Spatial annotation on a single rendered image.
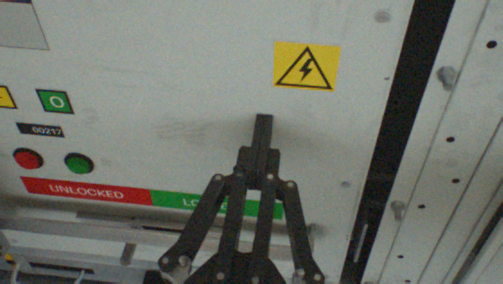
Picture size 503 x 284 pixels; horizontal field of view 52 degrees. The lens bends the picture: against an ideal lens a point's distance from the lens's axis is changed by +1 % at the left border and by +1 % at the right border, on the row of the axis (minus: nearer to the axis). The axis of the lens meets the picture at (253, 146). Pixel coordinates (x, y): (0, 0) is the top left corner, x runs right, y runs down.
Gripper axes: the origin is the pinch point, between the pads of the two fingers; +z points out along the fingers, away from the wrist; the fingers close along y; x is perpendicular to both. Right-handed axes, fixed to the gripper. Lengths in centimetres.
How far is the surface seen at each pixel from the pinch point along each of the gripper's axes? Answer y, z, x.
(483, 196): 23.2, 3.6, -8.1
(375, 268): 15.1, 4.0, -26.4
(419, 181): 16.4, 3.7, -6.7
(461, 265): 25.1, 3.5, -22.5
